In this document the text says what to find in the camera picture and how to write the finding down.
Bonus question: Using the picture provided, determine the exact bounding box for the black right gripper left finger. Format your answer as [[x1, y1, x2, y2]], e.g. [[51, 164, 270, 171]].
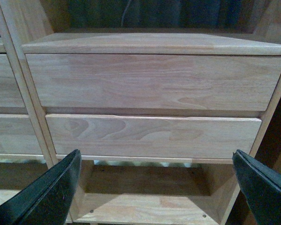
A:
[[0, 150, 81, 225]]

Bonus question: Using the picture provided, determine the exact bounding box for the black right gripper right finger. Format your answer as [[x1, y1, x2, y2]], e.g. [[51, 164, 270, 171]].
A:
[[232, 150, 281, 225]]

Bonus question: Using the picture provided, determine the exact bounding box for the right wooden shelf unit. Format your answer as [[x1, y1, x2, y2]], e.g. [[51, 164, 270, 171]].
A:
[[0, 0, 281, 225]]

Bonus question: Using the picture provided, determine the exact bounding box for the wooden shelf unit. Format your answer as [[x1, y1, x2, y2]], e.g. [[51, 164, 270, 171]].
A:
[[0, 0, 281, 225], [0, 0, 72, 223]]

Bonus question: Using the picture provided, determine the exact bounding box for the left wooden shelf unit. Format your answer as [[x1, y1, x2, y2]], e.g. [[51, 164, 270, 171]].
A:
[[0, 0, 72, 223]]

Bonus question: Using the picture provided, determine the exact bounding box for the left lower wooden drawer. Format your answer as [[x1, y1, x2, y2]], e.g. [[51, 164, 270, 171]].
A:
[[0, 114, 42, 155]]

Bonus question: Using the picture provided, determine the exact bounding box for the wooden drawer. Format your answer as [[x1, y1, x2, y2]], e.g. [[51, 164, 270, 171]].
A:
[[0, 114, 42, 155], [46, 114, 261, 159], [0, 54, 25, 108], [27, 54, 281, 111]]

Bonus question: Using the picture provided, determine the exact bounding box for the right lower wooden drawer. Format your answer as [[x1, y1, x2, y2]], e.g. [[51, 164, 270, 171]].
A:
[[46, 114, 261, 159]]

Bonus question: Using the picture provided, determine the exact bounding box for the left upper wooden drawer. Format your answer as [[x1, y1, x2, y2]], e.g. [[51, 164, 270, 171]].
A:
[[0, 54, 25, 108]]

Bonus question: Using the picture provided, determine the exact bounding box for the right upper wooden drawer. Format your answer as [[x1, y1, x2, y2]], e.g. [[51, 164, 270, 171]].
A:
[[27, 54, 281, 111]]

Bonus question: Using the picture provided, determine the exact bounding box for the thin white cable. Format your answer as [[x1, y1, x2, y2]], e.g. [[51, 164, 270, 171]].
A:
[[121, 0, 132, 26]]

